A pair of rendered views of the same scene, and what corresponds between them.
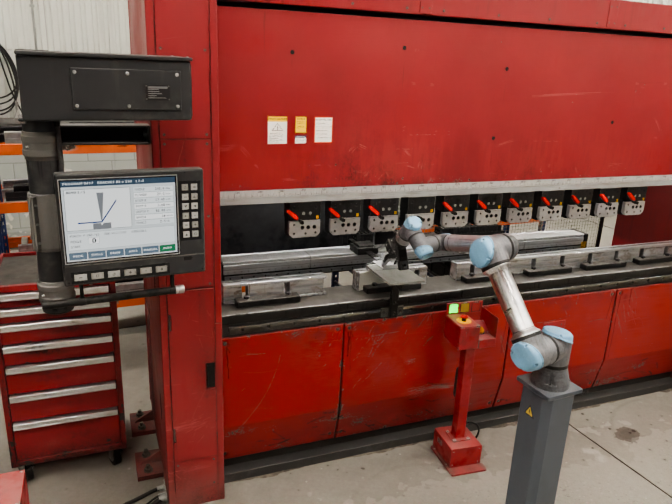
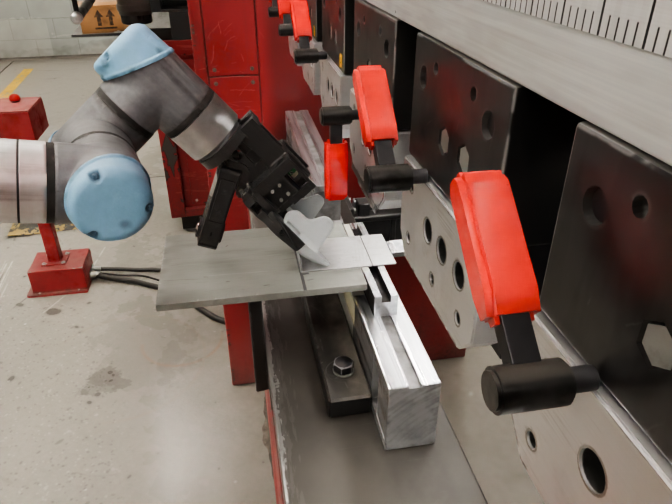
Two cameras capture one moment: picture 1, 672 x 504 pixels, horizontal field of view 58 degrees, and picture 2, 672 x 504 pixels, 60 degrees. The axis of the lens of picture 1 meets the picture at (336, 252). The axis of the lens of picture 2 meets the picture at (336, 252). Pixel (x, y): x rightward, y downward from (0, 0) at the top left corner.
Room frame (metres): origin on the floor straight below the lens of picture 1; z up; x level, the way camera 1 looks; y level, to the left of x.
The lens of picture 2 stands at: (2.99, -0.93, 1.41)
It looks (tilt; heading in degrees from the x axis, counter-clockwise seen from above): 30 degrees down; 102
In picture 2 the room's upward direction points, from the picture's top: straight up
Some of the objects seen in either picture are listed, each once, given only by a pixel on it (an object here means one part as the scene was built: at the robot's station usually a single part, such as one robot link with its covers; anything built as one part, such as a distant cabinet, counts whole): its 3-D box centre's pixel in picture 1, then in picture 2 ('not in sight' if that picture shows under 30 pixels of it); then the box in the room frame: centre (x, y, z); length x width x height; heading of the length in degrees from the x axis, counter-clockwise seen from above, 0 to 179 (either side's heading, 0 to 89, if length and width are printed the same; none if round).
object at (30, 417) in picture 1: (65, 362); not in sight; (2.64, 1.29, 0.50); 0.50 x 0.50 x 1.00; 22
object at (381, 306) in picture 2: not in sight; (367, 265); (2.89, -0.25, 0.98); 0.20 x 0.03 x 0.03; 112
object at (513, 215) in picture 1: (516, 205); not in sight; (3.18, -0.95, 1.26); 0.15 x 0.09 x 0.17; 112
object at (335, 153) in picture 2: not in sight; (341, 154); (2.89, -0.40, 1.20); 0.04 x 0.02 x 0.10; 22
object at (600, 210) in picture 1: (603, 200); not in sight; (3.40, -1.50, 1.26); 0.15 x 0.09 x 0.17; 112
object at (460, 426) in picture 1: (463, 389); not in sight; (2.74, -0.67, 0.39); 0.05 x 0.05 x 0.54; 18
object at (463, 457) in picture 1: (459, 449); not in sight; (2.71, -0.68, 0.06); 0.25 x 0.20 x 0.12; 18
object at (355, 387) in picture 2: (392, 286); (329, 332); (2.85, -0.29, 0.89); 0.30 x 0.05 x 0.03; 112
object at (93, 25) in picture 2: not in sight; (105, 15); (1.47, 1.47, 1.04); 0.30 x 0.26 x 0.12; 116
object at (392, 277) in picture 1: (394, 273); (259, 261); (2.75, -0.29, 1.00); 0.26 x 0.18 x 0.01; 22
